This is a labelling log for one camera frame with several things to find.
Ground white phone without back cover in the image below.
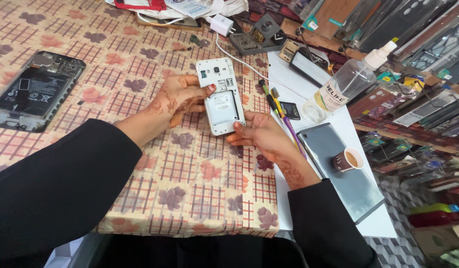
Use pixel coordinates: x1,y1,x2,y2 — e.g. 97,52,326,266
195,57,246,136

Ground green and red containers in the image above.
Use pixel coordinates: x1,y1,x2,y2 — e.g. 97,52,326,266
408,203,459,228

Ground white charger cable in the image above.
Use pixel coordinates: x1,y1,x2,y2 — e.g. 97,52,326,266
136,13,308,98

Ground yellow handled tool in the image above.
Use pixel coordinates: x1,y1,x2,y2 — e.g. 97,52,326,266
270,87,286,118

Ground black phone with white screen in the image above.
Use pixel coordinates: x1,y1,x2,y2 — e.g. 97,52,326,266
289,48,331,88

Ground floral checked tablecloth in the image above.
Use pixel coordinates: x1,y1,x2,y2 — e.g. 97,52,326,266
0,0,280,239

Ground grey soldering tool holder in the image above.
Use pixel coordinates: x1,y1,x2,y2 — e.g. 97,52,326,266
229,14,288,56

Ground paper cup of tea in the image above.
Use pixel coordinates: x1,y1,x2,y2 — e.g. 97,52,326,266
333,147,364,173

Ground white charger plug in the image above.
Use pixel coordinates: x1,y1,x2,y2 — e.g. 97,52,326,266
205,14,237,37

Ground small beige component box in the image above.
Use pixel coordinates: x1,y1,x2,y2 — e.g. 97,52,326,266
279,39,301,63

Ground grey tablet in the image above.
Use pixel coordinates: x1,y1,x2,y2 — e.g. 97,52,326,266
297,122,386,225

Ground purple handled tool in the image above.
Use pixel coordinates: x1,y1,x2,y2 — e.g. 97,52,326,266
282,115,307,159

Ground clear spray bottle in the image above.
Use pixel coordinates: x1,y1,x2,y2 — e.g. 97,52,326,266
314,37,399,113

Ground black opened phone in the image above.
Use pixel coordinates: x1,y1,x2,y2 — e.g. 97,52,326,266
0,51,86,133

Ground person's left hand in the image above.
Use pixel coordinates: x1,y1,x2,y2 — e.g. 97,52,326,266
146,74,217,129

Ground person's right hand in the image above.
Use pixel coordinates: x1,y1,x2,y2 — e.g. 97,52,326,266
226,110,293,161

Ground small black battery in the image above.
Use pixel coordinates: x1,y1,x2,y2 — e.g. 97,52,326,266
279,101,301,120

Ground red phone frame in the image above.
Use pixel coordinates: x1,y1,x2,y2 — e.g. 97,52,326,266
114,0,167,11

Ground green handled screwdriver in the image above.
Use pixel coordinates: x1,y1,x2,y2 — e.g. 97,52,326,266
259,79,281,119

